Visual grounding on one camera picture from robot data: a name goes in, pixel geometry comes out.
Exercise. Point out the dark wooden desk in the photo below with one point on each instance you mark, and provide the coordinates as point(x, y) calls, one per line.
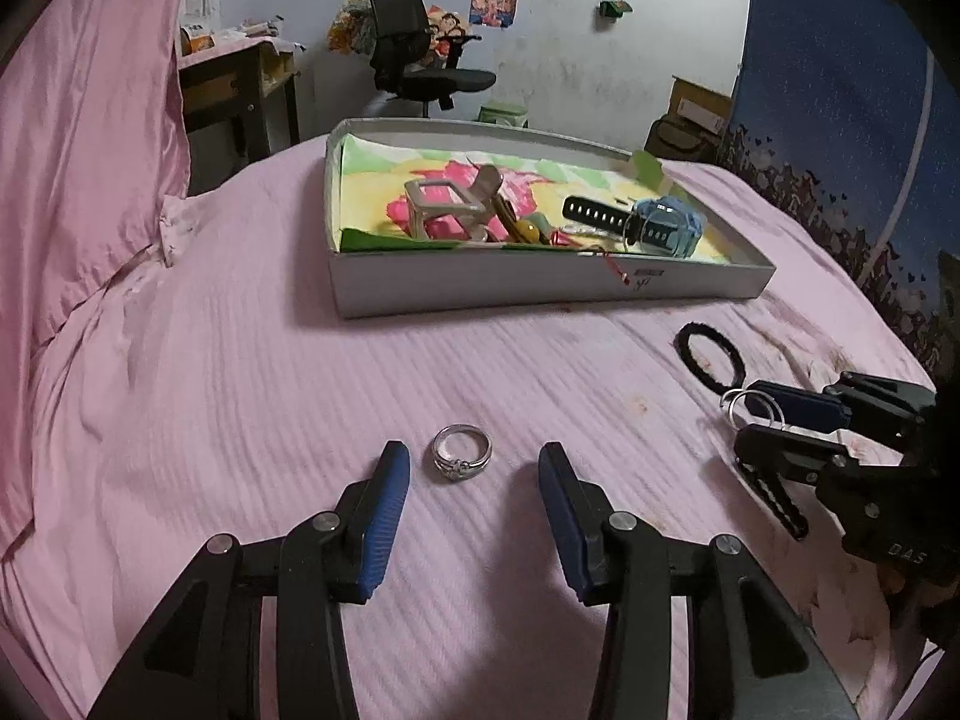
point(231, 97)

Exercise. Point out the black office chair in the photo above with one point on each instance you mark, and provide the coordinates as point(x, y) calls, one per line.
point(414, 63)

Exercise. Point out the beige square frame clip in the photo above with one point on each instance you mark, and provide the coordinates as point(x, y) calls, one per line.
point(470, 206)

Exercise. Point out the grey cardboard tray box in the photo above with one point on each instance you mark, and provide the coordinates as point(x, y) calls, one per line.
point(407, 281)

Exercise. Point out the green plastic stool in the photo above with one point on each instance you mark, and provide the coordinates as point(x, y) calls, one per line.
point(504, 114)

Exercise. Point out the black hair elastic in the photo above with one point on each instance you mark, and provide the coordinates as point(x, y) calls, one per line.
point(710, 357)

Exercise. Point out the pink satin curtain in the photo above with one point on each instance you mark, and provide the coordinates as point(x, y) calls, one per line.
point(92, 143)

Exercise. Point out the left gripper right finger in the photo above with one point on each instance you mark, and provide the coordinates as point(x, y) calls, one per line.
point(576, 511)

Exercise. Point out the blue starry wardrobe cover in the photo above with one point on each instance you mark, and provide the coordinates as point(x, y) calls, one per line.
point(844, 121)

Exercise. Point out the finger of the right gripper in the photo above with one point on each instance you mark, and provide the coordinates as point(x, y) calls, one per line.
point(787, 406)
point(766, 456)

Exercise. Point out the colourful painted paper lining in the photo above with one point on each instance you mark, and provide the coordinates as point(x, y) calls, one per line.
point(394, 197)

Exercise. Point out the pink bed sheet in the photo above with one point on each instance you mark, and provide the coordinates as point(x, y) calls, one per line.
point(218, 391)

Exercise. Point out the black band watch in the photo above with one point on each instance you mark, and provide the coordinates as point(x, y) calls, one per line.
point(642, 223)

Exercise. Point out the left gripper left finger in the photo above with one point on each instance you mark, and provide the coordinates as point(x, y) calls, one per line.
point(364, 547)

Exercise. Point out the green hanging wall ornament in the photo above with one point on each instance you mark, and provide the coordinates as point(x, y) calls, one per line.
point(614, 9)

